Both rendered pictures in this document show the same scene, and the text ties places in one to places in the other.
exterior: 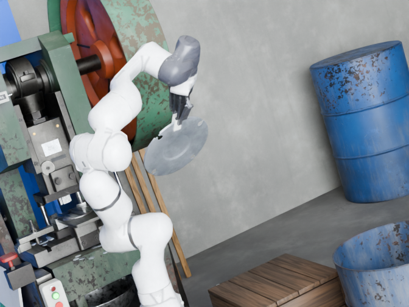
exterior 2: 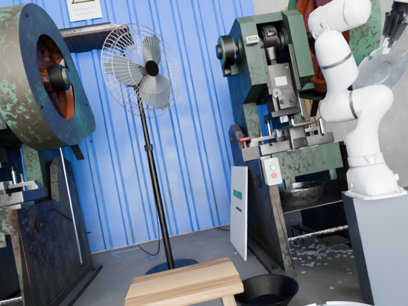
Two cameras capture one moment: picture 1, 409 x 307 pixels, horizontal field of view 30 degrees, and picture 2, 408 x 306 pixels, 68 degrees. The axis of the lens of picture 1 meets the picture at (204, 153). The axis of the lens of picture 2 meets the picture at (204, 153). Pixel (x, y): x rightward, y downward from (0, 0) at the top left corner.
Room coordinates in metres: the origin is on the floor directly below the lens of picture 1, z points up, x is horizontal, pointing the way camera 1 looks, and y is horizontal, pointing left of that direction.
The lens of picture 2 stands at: (1.14, 0.45, 0.69)
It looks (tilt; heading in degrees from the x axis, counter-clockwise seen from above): 1 degrees up; 20
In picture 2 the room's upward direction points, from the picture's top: 11 degrees counter-clockwise
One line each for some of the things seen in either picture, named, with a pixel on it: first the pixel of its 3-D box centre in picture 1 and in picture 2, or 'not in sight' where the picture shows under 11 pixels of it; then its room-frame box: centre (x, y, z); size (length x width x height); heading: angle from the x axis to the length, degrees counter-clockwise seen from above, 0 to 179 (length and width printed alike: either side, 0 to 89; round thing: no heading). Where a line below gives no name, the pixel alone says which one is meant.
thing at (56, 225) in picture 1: (70, 217); (286, 132); (3.11, 0.61, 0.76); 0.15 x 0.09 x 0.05; 116
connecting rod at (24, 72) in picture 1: (28, 99); (269, 53); (3.11, 0.61, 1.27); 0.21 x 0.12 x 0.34; 26
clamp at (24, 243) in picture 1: (32, 232); (260, 137); (3.04, 0.76, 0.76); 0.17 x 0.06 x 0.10; 116
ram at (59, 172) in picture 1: (50, 153); (279, 87); (3.08, 0.59, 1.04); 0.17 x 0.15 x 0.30; 26
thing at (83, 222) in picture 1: (86, 230); (297, 135); (2.96, 0.54, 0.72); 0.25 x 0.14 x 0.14; 26
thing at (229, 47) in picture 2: not in sight; (230, 54); (3.02, 0.84, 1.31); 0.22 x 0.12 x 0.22; 26
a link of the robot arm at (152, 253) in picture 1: (152, 250); (368, 120); (2.40, 0.26, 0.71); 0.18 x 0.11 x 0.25; 67
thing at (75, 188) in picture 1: (61, 193); (282, 116); (3.12, 0.61, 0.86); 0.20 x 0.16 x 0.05; 116
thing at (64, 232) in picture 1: (72, 225); (286, 138); (3.12, 0.61, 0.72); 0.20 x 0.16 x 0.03; 116
